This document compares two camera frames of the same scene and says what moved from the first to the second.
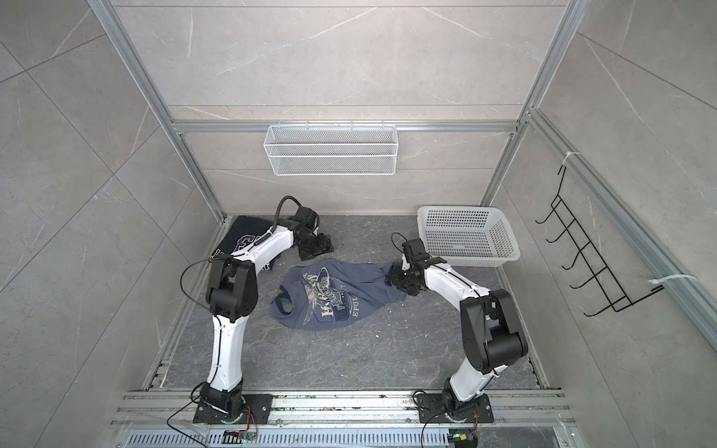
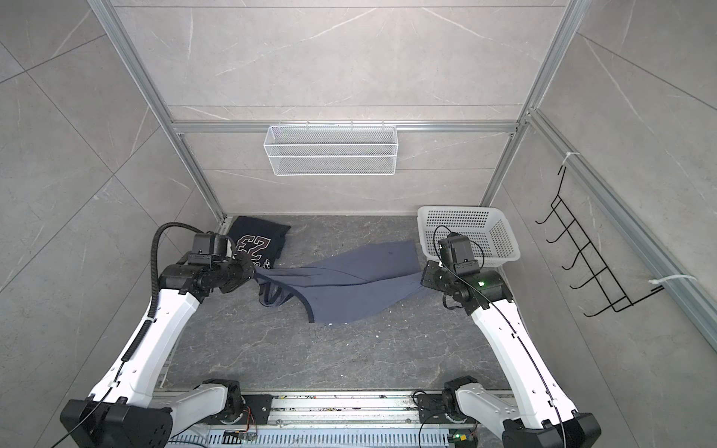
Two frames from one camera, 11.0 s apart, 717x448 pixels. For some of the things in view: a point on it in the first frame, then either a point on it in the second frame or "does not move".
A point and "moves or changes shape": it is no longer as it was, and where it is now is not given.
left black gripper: [326, 245] to [247, 270]
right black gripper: [394, 278] to [428, 278]
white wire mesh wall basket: [331, 149] does not move
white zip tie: [661, 279] does not move
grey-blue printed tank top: [323, 294] moves or changes shape
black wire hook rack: [589, 258] does not move
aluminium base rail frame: [343, 420] does not move
